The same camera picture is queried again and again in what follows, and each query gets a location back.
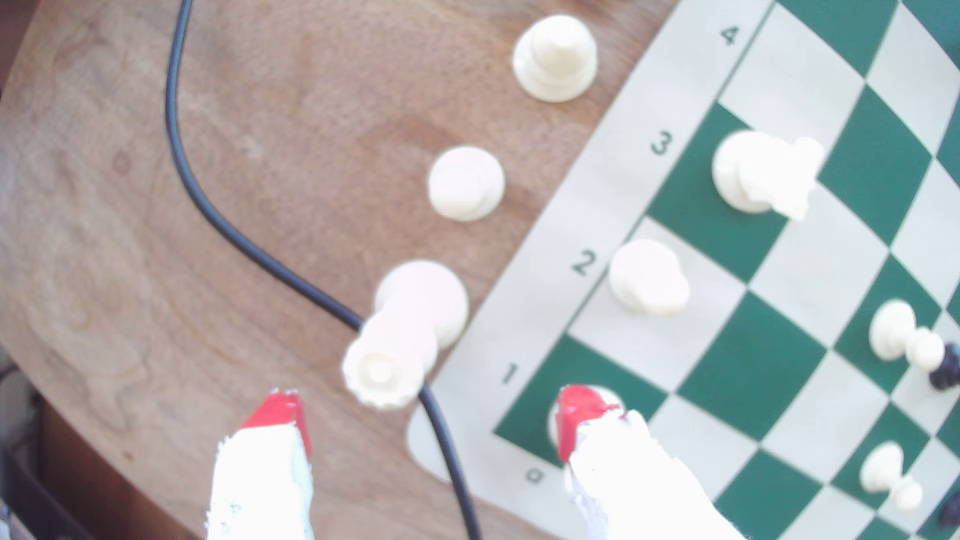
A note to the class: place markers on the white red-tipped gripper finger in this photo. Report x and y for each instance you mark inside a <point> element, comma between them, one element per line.
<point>637,487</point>
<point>262,480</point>

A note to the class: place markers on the white chess queen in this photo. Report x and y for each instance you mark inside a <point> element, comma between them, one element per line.
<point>405,330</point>

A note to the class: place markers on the white chess rook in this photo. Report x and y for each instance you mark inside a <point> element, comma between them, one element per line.
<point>609,396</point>

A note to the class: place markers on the green and cream chess mat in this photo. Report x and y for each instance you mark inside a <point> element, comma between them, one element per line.
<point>525,315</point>

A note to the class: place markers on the white chess pawn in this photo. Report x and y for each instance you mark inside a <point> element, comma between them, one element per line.
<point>465,182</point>
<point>649,277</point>
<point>894,330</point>
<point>883,466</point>

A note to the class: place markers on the black chess pawn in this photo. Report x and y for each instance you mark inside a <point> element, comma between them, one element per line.
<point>948,367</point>

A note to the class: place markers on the white chess knight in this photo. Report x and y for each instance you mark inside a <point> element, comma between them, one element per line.
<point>765,172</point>

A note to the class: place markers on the white chess bishop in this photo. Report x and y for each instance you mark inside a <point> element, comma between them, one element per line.
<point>555,56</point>

